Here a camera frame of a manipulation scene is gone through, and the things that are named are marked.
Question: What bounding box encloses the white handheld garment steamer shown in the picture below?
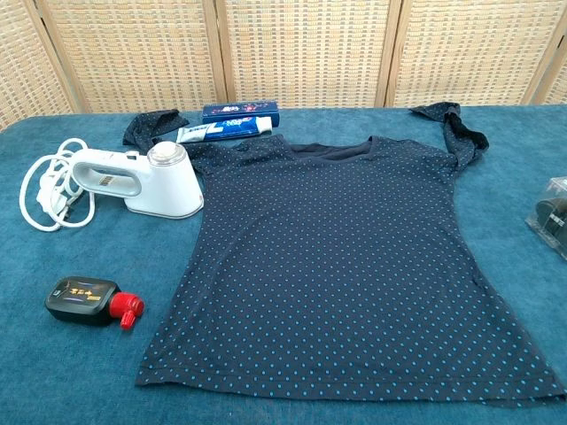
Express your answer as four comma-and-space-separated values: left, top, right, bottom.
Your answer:
71, 142, 206, 220

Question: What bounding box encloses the white steamer power cord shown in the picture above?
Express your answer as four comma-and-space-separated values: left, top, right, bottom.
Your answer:
19, 137, 97, 233

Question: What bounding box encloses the navy polka dot long-sleeve shirt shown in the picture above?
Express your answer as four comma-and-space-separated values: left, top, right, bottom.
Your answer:
122, 102, 567, 411

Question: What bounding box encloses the white blue toothpaste tube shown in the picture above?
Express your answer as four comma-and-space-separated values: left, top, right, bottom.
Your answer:
175, 115, 272, 144

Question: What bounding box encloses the blue toothpaste carton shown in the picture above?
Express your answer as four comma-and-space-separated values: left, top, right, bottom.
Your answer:
201, 100, 280, 129

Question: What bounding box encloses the woven rattan screen panel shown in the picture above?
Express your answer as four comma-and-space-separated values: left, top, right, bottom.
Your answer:
215, 0, 402, 110
35, 0, 229, 114
376, 0, 567, 108
522, 0, 567, 106
0, 0, 85, 132

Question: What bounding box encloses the black bottle with red cap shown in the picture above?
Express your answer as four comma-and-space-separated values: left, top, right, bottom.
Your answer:
44, 275, 146, 332

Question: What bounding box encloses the teal table cover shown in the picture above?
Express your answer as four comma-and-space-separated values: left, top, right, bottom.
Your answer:
0, 104, 567, 425

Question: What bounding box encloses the clear plastic capsule box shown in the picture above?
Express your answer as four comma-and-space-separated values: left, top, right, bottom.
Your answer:
524, 175, 567, 261

